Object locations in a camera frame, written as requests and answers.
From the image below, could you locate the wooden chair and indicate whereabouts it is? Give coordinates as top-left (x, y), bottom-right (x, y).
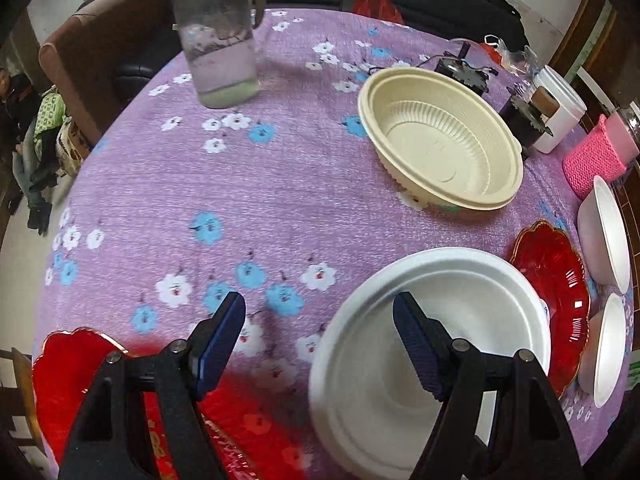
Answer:
top-left (0, 347), bottom-right (48, 461)

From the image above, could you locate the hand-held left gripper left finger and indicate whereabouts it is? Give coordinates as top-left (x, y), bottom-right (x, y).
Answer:
top-left (57, 290), bottom-right (247, 480)

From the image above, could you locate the brown armchair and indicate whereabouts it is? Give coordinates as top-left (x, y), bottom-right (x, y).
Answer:
top-left (39, 0), bottom-right (173, 146)

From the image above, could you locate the small white bowl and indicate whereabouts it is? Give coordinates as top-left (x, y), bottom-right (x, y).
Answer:
top-left (577, 292), bottom-right (628, 408)
top-left (577, 176), bottom-right (632, 295)

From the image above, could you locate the clear water bottle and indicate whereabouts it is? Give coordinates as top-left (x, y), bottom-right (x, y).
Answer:
top-left (164, 0), bottom-right (261, 109)

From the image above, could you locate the pink knit-sleeved bottle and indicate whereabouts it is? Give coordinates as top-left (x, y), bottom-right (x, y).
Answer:
top-left (562, 102), bottom-right (640, 200)

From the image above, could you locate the beige plastic bowl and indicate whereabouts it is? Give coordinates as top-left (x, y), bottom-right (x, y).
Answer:
top-left (357, 66), bottom-right (524, 211)

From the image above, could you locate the dark jar with cork lid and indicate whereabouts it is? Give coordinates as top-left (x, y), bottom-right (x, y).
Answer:
top-left (500, 85), bottom-right (560, 158)

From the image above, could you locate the white plastic jar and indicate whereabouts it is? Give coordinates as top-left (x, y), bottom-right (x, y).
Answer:
top-left (530, 66), bottom-right (587, 155)

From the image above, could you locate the black round device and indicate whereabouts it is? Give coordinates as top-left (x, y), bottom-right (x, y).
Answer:
top-left (434, 42), bottom-right (488, 96)

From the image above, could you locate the red plastic bag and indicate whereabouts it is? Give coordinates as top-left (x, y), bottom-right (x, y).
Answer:
top-left (352, 0), bottom-right (405, 25)

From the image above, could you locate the red glass plate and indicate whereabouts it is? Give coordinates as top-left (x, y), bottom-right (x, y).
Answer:
top-left (32, 327), bottom-right (321, 480)
top-left (509, 220), bottom-right (591, 400)

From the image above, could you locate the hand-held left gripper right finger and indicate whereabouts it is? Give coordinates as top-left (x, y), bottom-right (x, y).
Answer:
top-left (392, 291), bottom-right (585, 480)

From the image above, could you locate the large white foam bowl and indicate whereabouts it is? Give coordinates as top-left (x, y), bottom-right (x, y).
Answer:
top-left (307, 247), bottom-right (552, 480)

